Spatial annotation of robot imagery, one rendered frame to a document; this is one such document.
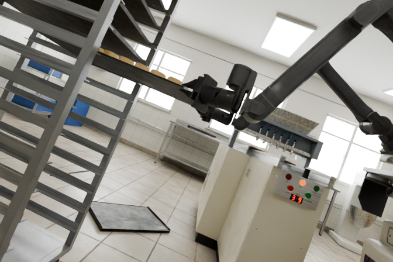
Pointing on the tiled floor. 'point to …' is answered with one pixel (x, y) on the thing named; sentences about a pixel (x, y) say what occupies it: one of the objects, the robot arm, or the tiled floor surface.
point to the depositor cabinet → (219, 193)
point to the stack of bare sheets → (126, 218)
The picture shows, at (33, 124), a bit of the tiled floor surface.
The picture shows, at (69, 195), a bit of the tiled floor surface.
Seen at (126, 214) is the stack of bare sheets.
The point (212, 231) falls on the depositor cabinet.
